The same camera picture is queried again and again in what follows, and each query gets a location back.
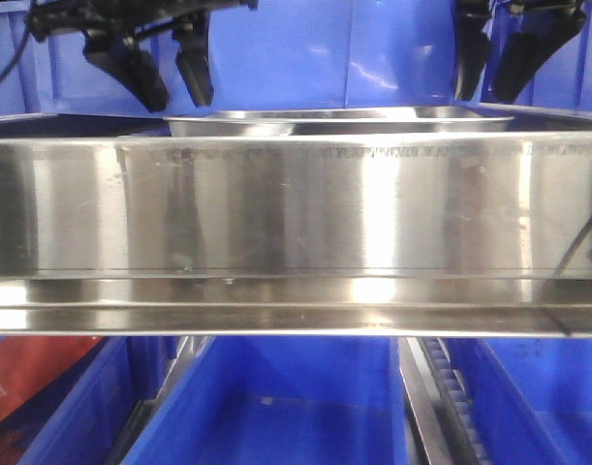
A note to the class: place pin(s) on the right roller track rail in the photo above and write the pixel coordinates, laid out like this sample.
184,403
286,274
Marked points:
438,411

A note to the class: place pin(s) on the lower centre blue bin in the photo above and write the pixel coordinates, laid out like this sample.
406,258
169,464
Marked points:
282,400

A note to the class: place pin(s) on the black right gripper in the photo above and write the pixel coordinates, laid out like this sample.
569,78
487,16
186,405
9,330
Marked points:
546,26

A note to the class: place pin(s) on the silver metal tray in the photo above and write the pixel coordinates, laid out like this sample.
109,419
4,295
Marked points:
339,121

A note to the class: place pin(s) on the stainless steel shelf rail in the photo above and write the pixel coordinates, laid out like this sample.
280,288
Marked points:
410,234

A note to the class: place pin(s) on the lower right blue bin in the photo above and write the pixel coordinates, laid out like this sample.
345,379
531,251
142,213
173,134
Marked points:
531,399

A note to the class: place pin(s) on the red package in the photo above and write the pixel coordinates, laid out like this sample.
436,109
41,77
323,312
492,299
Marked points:
30,363

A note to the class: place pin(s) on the upper right blue bin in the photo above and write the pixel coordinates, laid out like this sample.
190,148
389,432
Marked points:
565,79

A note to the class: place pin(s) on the lower left blue bin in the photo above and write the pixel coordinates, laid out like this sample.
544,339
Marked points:
111,381

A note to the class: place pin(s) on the blue bin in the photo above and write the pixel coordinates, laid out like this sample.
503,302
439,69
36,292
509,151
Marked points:
18,77
565,79
284,55
111,381
282,400
531,399

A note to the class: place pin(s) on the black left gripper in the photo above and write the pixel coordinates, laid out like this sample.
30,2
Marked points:
121,57

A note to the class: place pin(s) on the upper centre blue bin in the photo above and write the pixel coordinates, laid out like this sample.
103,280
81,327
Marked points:
284,55

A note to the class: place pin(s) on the roller track rail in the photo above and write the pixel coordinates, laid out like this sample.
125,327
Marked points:
188,350
438,411

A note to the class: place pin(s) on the left roller track rail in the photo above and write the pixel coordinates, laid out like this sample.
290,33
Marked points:
188,350

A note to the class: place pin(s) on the upper left blue bin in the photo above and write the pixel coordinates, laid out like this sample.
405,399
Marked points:
18,77

